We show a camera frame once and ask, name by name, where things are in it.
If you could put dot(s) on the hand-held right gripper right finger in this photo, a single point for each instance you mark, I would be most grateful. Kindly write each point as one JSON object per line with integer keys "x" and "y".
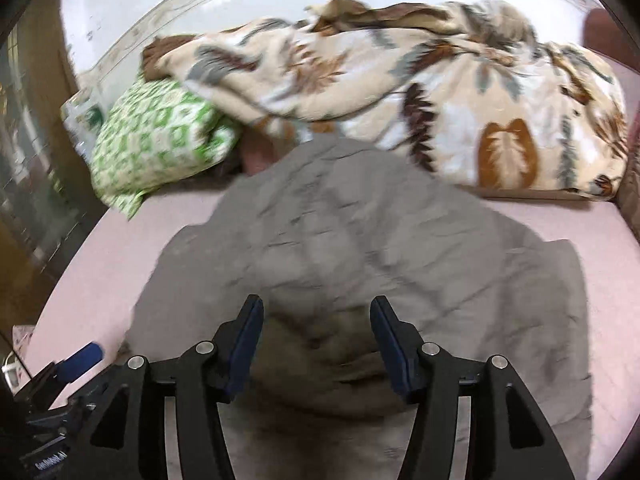
{"x": 392, "y": 350}

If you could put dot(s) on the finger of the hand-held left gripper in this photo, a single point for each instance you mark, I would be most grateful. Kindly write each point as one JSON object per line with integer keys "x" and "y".
{"x": 80, "y": 356}

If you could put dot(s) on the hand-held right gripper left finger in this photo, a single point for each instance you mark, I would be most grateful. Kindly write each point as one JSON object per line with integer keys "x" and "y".
{"x": 245, "y": 345}

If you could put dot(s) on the grey quilted jacket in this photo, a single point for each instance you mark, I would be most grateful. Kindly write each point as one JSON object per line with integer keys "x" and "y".
{"x": 350, "y": 235}

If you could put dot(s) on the white patterned bag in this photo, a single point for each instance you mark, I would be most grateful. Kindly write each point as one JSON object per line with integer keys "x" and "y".
{"x": 22, "y": 335}

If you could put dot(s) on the pink diamond pattern mat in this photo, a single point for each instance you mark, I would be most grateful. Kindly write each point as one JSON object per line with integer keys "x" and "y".
{"x": 100, "y": 270}

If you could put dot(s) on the patterned glass door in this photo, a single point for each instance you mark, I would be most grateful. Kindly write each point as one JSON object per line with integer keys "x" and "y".
{"x": 35, "y": 160}

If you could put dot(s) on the green checked pillow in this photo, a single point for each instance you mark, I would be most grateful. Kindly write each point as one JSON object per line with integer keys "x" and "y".
{"x": 155, "y": 135}

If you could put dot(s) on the clear plastic package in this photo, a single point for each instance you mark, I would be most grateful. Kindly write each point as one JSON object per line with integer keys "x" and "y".
{"x": 80, "y": 115}

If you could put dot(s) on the leaf print fleece blanket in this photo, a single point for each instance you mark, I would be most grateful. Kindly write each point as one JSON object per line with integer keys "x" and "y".
{"x": 425, "y": 85}

